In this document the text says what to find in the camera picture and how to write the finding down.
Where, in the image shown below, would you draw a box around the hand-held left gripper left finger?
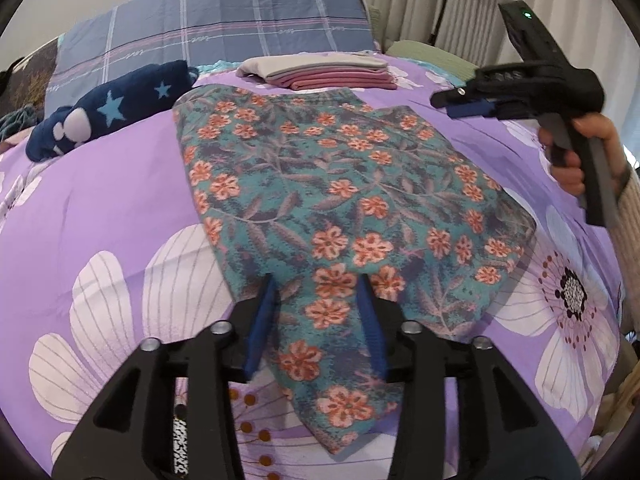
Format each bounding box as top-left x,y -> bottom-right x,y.
52,274 -> 278,480

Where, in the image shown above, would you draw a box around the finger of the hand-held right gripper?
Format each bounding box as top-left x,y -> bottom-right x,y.
431,82 -> 493,108
447,101 -> 503,120

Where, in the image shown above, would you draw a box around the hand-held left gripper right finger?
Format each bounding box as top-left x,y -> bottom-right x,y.
356,275 -> 583,480

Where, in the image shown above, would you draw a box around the floral teal pants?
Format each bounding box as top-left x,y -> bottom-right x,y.
172,86 -> 538,457

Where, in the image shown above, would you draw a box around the person's right forearm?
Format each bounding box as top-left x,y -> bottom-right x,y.
607,160 -> 640,333

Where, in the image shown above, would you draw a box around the stack of folded pink clothes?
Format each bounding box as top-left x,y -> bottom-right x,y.
236,51 -> 390,81

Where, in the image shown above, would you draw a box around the person's right hand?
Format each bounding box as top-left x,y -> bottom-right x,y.
539,112 -> 626,196

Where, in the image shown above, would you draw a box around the green cushion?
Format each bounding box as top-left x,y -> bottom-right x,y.
387,40 -> 478,86

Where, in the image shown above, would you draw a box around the beige curtain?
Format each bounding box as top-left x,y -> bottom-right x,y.
370,0 -> 640,171

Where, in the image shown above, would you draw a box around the pink folded garments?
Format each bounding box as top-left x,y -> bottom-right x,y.
265,67 -> 398,92

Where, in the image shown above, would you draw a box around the purple flower bedsheet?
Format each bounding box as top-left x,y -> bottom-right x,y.
0,52 -> 631,480

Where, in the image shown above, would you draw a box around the teal knitted blanket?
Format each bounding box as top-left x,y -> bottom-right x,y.
197,59 -> 246,74

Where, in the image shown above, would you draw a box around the blue plaid pillow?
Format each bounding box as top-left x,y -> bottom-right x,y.
45,0 -> 381,116

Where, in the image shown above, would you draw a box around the navy star plush blanket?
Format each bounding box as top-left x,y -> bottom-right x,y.
26,60 -> 200,163

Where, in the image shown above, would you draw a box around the dark patterned cloth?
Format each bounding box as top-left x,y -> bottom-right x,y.
0,40 -> 60,131

